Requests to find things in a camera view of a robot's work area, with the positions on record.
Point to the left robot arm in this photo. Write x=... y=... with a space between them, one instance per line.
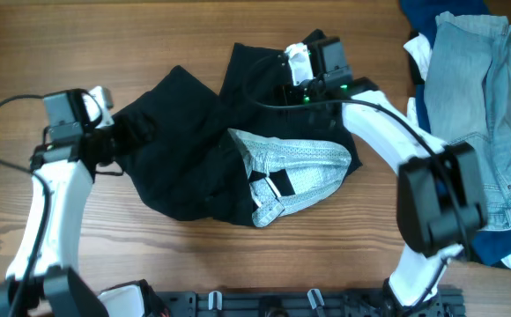
x=81 y=135

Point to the grey rail clip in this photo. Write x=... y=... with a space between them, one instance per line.
x=316 y=301
x=215 y=301

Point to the black shorts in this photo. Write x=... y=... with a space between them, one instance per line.
x=234 y=155

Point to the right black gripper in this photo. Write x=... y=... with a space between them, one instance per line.
x=295 y=91

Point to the right grey rail clip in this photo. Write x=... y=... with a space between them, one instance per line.
x=316 y=301

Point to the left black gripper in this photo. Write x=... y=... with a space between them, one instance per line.
x=108 y=160

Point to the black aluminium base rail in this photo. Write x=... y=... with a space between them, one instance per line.
x=448 y=302

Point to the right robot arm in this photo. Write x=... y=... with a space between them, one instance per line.
x=440 y=204

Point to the left grey rail clip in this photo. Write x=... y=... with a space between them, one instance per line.
x=215 y=301

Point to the blue garment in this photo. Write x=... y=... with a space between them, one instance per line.
x=422 y=14

